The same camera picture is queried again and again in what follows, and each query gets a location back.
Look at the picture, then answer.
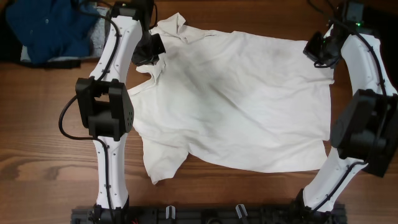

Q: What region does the blue button shirt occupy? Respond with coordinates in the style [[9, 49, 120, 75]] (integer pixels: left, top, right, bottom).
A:
[[5, 0, 99, 64]]

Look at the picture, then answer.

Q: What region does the black garment at right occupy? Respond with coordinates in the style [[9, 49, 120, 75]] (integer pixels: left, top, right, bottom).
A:
[[362, 6, 398, 178]]

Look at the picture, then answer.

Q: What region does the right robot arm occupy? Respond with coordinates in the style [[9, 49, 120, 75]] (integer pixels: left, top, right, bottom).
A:
[[282, 1, 397, 223]]

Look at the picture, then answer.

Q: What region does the white t-shirt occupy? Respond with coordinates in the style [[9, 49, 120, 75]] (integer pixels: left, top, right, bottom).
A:
[[129, 14, 333, 184]]

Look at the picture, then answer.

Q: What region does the black garment under pile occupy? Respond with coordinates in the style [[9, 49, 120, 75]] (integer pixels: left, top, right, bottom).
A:
[[1, 0, 81, 69]]

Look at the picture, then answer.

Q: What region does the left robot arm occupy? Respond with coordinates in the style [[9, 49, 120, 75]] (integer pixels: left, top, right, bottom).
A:
[[75, 0, 165, 223]]

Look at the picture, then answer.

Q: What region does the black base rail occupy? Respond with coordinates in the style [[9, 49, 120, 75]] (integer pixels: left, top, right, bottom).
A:
[[70, 204, 348, 224]]

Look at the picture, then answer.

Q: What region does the light grey folded garment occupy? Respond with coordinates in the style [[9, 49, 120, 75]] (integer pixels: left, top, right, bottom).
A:
[[21, 4, 109, 62]]

